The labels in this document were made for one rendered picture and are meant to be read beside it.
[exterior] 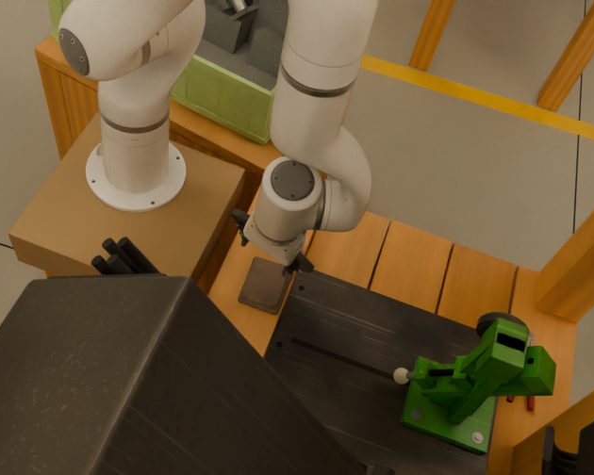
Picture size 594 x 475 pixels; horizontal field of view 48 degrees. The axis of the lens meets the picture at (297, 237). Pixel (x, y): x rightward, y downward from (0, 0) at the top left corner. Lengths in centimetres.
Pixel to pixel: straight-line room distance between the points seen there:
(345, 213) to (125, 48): 38
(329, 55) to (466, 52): 262
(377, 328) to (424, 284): 16
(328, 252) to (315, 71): 66
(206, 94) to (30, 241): 56
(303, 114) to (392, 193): 186
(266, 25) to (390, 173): 113
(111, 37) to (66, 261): 46
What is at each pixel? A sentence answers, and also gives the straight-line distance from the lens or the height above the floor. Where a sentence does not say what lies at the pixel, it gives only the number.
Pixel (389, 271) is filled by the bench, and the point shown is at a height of 88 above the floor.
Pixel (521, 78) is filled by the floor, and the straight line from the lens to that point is 333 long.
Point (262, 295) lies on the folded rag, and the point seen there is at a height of 93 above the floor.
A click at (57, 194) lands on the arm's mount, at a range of 134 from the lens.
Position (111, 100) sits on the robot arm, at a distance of 115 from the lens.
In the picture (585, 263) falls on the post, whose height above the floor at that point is 106.
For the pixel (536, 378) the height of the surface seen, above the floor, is 115.
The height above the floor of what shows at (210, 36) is 86.
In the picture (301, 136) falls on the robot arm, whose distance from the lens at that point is 82.
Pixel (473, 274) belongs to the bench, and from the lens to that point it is 142.
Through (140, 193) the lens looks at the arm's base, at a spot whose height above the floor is 95.
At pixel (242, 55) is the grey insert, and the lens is 174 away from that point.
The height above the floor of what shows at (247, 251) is 90.
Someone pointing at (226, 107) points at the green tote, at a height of 85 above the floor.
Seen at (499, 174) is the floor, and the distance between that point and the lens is 286.
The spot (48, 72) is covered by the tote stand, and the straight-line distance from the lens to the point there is 187.
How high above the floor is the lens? 200
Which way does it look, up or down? 56 degrees down
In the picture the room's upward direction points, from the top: 15 degrees clockwise
